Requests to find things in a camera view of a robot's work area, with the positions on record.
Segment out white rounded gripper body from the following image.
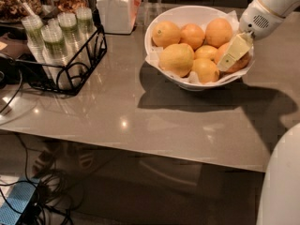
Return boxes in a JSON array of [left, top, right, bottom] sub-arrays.
[[239, 0, 284, 39]]

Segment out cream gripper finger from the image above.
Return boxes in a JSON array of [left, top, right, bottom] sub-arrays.
[[217, 32, 253, 72]]

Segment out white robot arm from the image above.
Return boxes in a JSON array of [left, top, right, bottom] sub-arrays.
[[217, 0, 300, 71]]

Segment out small centre orange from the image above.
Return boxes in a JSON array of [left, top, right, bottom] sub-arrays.
[[194, 45, 218, 60]]

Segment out white ceramic bowl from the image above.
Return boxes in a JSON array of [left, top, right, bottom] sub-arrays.
[[143, 5, 256, 92]]

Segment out large yellowish front-left orange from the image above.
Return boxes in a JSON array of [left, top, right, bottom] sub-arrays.
[[158, 43, 194, 77]]

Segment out bowl of nuts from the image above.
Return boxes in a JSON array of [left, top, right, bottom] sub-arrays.
[[0, 0, 42, 23]]

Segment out white canister with clamp lid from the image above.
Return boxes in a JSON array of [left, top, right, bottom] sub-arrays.
[[97, 0, 135, 35]]

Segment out plastic cup stack back right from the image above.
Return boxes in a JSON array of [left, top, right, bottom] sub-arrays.
[[76, 7, 96, 36]]

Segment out plastic cup stack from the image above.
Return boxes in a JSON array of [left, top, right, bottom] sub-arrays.
[[76, 7, 96, 36], [22, 15, 45, 63], [41, 25, 76, 90], [57, 12, 82, 53]]

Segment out plastic cup stack back middle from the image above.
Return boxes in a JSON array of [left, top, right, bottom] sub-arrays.
[[57, 12, 82, 53]]

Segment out tray of dried snacks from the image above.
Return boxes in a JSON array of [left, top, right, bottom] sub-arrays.
[[54, 0, 86, 13]]

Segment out plastic cup stack front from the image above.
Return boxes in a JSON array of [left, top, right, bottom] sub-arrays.
[[41, 25, 76, 90]]

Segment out plastic cup stack far left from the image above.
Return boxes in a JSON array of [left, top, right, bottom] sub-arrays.
[[22, 15, 45, 63]]

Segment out black device at left edge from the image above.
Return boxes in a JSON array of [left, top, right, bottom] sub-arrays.
[[0, 53, 22, 88]]

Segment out blue box on floor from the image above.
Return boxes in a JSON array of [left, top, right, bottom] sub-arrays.
[[0, 175, 39, 225]]

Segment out black wire basket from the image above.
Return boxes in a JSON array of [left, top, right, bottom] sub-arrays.
[[14, 8, 109, 97]]

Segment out black cables on floor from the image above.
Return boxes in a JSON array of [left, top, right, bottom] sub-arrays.
[[0, 131, 95, 225]]

